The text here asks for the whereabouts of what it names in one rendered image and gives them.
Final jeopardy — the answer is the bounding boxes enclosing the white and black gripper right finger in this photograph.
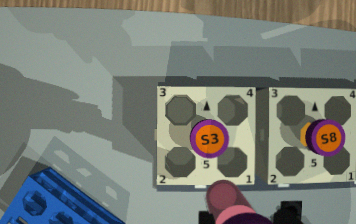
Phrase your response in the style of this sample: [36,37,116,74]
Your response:
[273,209,304,224]

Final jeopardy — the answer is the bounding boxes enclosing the blue tube rack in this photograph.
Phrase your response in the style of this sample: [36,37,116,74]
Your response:
[0,167,126,224]

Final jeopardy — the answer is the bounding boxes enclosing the grey bench mat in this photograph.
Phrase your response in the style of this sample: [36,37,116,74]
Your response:
[0,7,356,224]

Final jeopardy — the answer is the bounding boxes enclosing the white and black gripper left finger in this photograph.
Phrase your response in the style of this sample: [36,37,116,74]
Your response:
[198,211,216,224]

